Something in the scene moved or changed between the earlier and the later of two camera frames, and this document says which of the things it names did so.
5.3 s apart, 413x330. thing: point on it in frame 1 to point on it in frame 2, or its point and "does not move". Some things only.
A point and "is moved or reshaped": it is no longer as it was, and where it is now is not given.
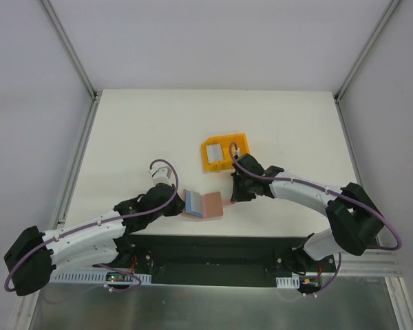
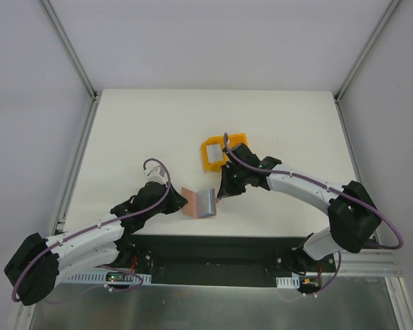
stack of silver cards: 214,152 does not move
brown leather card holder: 199,205 is moved or reshaped
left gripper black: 175,205 does not move
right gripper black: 239,189 to 230,183
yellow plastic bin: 231,146 does not move
